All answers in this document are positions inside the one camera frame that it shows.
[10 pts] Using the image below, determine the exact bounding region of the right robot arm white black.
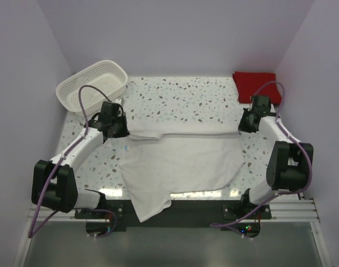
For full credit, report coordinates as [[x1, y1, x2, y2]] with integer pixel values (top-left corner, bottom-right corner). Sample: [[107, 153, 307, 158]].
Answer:
[[238, 95, 313, 219]]

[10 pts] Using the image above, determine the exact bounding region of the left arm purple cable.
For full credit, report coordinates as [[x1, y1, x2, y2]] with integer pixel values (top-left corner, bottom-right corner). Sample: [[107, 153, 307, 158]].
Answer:
[[27, 85, 117, 239]]

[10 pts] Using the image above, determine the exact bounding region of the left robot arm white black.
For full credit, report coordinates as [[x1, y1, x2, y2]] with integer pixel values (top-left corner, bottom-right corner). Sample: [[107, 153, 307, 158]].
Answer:
[[31, 101, 129, 218]]

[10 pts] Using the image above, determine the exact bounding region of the aluminium extrusion rail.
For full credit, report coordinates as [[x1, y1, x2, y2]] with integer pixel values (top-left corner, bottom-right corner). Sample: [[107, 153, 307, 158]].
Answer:
[[27, 199, 320, 223]]

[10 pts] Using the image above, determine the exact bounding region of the folded red t shirt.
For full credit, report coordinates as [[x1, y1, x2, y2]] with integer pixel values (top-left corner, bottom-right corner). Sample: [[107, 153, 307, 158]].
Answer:
[[232, 71, 282, 105]]

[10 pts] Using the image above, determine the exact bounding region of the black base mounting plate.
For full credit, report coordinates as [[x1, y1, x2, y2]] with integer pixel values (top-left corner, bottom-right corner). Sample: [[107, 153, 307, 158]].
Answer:
[[74, 196, 256, 233]]

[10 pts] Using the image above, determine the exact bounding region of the white t shirt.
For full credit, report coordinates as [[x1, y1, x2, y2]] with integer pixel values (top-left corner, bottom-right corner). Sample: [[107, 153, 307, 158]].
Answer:
[[119, 121, 245, 223]]

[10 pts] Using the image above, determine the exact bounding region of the white plastic perforated basket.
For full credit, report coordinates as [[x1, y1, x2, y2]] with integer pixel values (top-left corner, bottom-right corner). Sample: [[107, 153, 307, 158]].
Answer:
[[56, 60, 128, 116]]

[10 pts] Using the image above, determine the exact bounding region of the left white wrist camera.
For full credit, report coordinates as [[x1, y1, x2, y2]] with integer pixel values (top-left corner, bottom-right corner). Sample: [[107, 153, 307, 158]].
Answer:
[[112, 98, 124, 106]]

